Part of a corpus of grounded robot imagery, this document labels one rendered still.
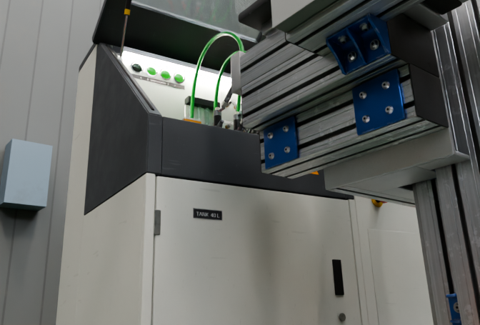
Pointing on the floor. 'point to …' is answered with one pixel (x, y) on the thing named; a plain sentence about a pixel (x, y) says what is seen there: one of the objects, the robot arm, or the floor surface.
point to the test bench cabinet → (138, 258)
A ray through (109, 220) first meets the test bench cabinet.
